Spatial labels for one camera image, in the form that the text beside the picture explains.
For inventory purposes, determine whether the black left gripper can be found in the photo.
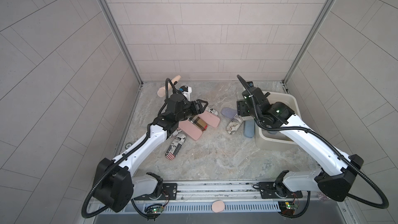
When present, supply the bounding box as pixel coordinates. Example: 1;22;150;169
174;100;208;123

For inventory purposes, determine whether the cream plastic storage box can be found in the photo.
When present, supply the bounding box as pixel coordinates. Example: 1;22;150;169
255;92;301;152

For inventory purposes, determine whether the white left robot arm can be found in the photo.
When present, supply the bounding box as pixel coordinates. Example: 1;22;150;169
81;93;208;219

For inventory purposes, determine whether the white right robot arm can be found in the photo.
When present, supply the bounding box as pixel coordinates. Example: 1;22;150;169
237;87;389;209

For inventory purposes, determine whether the pink glasses case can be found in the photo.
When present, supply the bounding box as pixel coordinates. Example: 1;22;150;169
179;120;203;141
199;111;220;128

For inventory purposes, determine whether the brown plaid glasses case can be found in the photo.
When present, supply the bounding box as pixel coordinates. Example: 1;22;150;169
189;116;207;132

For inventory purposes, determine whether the map print glasses case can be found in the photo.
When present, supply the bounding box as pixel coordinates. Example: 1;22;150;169
226;114;244;135

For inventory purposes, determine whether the beige microphone head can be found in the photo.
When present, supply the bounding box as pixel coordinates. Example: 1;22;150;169
157;75;181;97

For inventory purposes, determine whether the left circuit board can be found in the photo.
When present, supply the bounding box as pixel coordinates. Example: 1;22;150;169
145;204;164;215

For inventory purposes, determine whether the circuit board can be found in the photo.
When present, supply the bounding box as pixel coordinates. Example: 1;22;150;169
145;204;164;215
278;201;297;216

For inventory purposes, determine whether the right circuit board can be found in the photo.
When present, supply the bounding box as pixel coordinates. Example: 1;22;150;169
278;201;297;216

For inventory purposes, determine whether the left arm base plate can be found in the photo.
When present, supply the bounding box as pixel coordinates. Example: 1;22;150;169
134;183;178;201

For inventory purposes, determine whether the aluminium rail frame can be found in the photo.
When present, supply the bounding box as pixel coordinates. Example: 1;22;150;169
130;178;349;206

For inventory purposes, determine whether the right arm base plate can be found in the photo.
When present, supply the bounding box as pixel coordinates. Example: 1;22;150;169
252;181;303;199

